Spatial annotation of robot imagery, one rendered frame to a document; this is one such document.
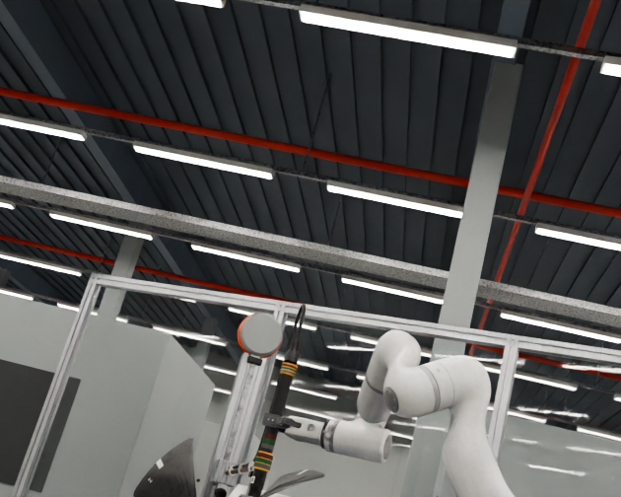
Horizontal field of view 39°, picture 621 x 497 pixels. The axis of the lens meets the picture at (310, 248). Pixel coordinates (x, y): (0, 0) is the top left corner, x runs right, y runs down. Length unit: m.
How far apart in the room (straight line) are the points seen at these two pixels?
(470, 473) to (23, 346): 3.17
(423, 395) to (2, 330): 3.19
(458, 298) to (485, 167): 1.14
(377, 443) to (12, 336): 2.79
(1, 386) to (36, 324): 0.34
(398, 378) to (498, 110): 5.90
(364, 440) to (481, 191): 5.16
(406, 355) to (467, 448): 0.23
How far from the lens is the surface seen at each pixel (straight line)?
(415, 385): 1.79
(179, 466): 2.55
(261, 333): 3.09
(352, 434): 2.23
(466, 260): 7.00
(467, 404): 1.85
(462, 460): 1.81
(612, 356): 2.96
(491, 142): 7.44
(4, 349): 4.66
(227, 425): 3.04
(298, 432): 2.27
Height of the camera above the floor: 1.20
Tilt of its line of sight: 19 degrees up
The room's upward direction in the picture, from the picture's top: 16 degrees clockwise
